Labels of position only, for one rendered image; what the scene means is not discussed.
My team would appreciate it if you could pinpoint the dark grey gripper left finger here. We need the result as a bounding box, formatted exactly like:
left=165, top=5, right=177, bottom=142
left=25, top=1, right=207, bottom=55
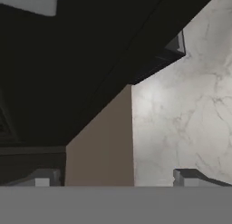
left=5, top=168, right=62, bottom=187

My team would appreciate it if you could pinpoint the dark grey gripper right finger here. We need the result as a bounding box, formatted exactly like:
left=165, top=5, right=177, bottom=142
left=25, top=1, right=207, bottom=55
left=172, top=168, right=232, bottom=187

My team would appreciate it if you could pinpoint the black cabinet door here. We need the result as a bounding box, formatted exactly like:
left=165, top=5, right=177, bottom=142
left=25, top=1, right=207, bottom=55
left=131, top=30, right=187, bottom=85

